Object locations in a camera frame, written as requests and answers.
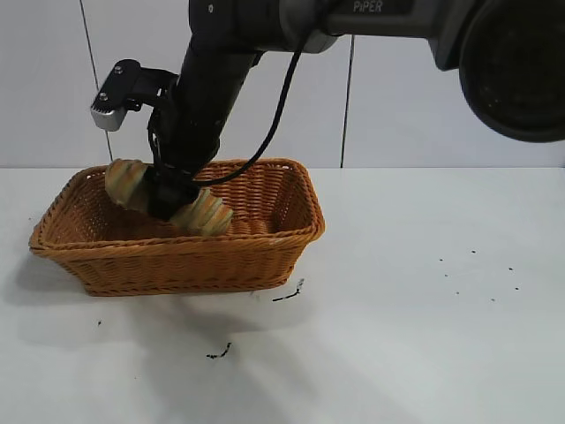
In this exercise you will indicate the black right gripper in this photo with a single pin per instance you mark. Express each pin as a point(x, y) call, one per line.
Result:
point(190, 132)

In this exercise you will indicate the long striped bread roll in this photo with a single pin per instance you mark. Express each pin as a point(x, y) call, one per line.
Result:
point(207, 216)

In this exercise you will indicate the brown woven wicker basket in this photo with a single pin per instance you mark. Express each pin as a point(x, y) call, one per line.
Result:
point(176, 265)

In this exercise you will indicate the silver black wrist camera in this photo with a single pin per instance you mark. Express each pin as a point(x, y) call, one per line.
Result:
point(110, 103)

